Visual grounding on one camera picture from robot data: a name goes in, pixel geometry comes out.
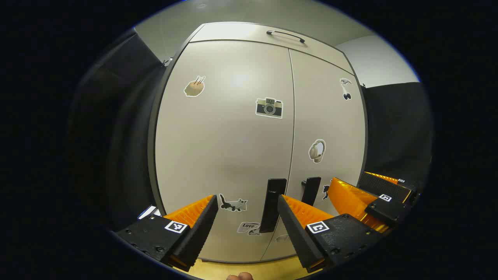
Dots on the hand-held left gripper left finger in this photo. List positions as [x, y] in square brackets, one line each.
[202, 229]

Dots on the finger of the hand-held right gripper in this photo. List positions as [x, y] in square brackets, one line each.
[383, 186]
[387, 212]

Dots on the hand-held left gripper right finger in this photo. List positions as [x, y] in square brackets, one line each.
[291, 229]

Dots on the beige cabinet door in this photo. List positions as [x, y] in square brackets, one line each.
[330, 120]
[221, 155]

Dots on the double-door shoe cabinet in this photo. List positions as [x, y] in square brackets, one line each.
[151, 147]

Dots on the beige cabinet drawer front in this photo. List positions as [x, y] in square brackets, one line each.
[241, 33]

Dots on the black backdrop cloth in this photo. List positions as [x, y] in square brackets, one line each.
[397, 128]
[116, 136]

